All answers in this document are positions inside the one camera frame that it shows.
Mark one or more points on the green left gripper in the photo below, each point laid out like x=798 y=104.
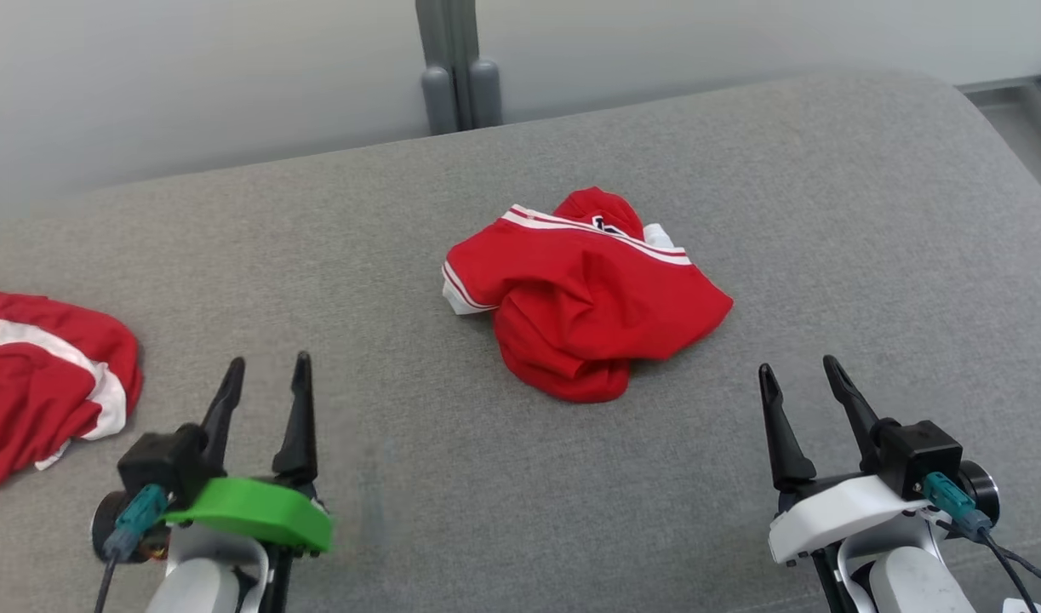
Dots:
x=256 y=511

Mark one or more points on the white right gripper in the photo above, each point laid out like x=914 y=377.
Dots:
x=835 y=515

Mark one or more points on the red shorts with white stripe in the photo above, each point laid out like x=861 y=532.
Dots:
x=35 y=383

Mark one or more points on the red basketball jersey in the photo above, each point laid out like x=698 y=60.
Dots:
x=588 y=306

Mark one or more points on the grey fabric sofa cushion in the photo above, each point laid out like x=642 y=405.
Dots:
x=452 y=477

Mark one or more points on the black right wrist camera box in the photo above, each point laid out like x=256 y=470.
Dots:
x=920 y=455

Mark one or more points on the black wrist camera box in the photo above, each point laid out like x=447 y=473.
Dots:
x=158 y=464
x=920 y=455

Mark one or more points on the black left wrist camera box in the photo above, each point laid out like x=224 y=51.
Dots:
x=158 y=464

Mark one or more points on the grey window frame post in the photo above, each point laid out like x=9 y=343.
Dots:
x=459 y=77

